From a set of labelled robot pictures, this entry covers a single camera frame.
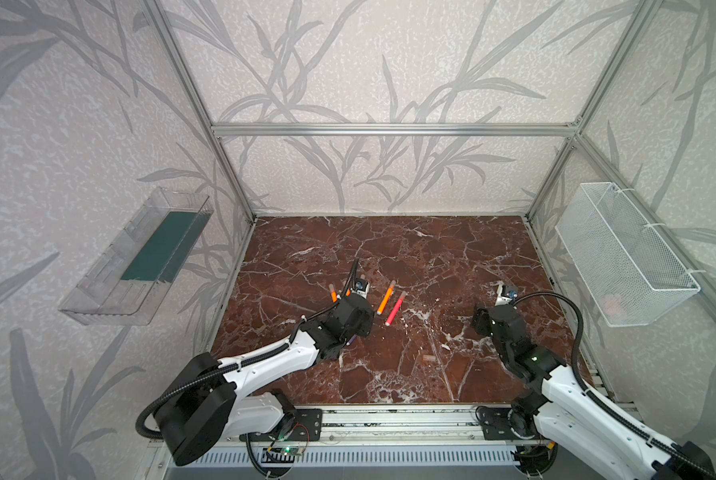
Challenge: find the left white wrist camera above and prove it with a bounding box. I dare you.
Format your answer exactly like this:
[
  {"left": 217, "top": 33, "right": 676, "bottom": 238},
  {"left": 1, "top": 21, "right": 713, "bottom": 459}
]
[{"left": 352, "top": 277, "right": 370, "bottom": 298}]

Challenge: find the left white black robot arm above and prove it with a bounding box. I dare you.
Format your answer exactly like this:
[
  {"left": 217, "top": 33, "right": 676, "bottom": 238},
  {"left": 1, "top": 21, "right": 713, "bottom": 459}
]
[{"left": 135, "top": 291, "right": 375, "bottom": 466}]

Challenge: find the small green circuit board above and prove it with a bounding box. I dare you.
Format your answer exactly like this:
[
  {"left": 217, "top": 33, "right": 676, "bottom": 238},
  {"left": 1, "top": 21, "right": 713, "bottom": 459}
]
[{"left": 263, "top": 445, "right": 307, "bottom": 464}]

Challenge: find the pink highlighter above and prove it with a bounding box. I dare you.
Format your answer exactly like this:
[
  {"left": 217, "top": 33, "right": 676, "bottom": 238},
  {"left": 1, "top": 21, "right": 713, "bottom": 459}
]
[{"left": 385, "top": 292, "right": 406, "bottom": 326}]

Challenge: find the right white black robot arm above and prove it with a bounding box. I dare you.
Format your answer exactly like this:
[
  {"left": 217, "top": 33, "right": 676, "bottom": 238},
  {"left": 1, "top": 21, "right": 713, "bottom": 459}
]
[{"left": 473, "top": 303, "right": 716, "bottom": 479}]

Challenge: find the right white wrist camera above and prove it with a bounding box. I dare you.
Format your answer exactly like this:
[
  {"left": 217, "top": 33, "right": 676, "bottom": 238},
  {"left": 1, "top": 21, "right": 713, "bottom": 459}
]
[{"left": 495, "top": 282, "right": 519, "bottom": 306}]

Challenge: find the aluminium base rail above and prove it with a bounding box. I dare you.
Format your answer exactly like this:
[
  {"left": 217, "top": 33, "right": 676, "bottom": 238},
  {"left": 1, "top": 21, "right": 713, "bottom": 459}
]
[{"left": 147, "top": 403, "right": 653, "bottom": 448}]

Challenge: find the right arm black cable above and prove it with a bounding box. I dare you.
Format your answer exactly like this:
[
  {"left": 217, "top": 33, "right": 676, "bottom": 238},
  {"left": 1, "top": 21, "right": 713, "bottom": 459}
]
[{"left": 510, "top": 290, "right": 716, "bottom": 480}]

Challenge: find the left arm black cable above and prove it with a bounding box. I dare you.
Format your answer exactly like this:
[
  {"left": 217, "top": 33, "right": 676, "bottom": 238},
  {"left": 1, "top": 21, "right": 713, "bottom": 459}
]
[{"left": 134, "top": 256, "right": 362, "bottom": 440}]

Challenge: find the clear plastic wall tray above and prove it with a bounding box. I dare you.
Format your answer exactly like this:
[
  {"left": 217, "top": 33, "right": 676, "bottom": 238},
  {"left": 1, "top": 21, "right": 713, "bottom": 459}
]
[{"left": 59, "top": 187, "right": 214, "bottom": 326}]

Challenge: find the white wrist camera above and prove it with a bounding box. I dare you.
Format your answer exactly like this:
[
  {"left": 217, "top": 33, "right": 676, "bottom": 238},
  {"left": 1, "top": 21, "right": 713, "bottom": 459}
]
[
  {"left": 352, "top": 277, "right": 370, "bottom": 298},
  {"left": 495, "top": 282, "right": 519, "bottom": 306}
]

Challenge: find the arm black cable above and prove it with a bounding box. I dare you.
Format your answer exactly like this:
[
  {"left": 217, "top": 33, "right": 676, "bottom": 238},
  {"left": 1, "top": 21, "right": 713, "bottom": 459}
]
[
  {"left": 510, "top": 290, "right": 716, "bottom": 480},
  {"left": 134, "top": 256, "right": 362, "bottom": 440}
]

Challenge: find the aluminium frame crossbar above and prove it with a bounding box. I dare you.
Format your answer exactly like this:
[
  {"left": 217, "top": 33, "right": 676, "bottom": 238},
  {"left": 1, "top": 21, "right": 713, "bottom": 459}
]
[{"left": 211, "top": 123, "right": 576, "bottom": 138}]

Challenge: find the white wire mesh basket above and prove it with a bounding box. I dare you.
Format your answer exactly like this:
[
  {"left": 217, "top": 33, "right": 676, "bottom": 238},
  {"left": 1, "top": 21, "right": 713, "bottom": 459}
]
[{"left": 556, "top": 182, "right": 701, "bottom": 328}]

